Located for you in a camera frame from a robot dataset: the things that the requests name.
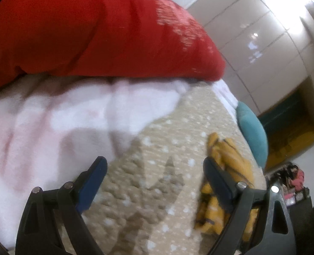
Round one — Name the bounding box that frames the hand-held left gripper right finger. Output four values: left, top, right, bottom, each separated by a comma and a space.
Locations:
203, 157, 297, 255

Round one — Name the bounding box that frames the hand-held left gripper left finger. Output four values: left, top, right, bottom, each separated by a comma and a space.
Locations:
15, 156, 108, 255

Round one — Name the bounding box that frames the yellow striped shirt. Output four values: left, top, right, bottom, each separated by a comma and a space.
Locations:
194, 132, 261, 238

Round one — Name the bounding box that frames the teal pillow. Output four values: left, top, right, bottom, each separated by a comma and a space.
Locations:
235, 101, 269, 169

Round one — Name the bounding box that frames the beige dotted quilt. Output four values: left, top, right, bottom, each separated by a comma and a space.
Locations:
59, 85, 266, 255

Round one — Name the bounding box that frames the white pink fleece blanket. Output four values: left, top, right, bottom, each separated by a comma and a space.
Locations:
0, 74, 240, 250

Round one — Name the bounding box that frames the pile of items on floor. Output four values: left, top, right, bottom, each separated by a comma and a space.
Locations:
266, 162, 310, 206

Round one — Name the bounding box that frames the pink cloth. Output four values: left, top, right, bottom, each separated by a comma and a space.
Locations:
292, 169, 306, 189

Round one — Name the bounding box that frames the red pillow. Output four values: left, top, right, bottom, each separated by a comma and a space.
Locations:
0, 0, 226, 96

